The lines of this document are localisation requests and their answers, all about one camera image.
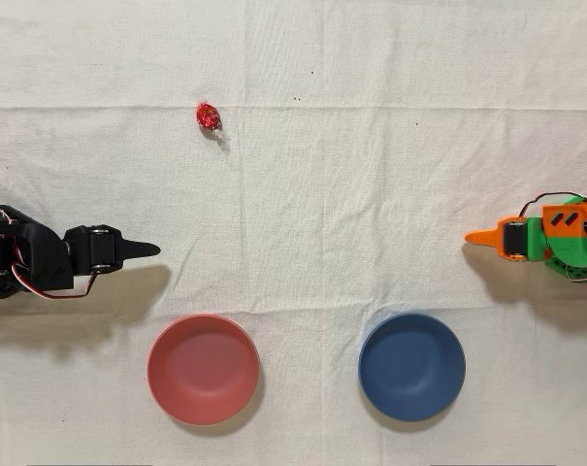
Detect red candy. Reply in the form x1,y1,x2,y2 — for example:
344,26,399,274
194,101,225,143

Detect red white gripper servo cable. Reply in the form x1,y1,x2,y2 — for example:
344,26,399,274
9,232,99,299

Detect red bowl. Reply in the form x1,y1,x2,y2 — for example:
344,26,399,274
146,313,261,427

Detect white tablecloth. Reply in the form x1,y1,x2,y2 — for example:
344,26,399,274
0,0,587,466

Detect blue bowl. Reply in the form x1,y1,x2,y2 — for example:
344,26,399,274
357,312,468,422

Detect orange arm servo cable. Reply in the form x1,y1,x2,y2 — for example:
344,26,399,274
518,191,587,219

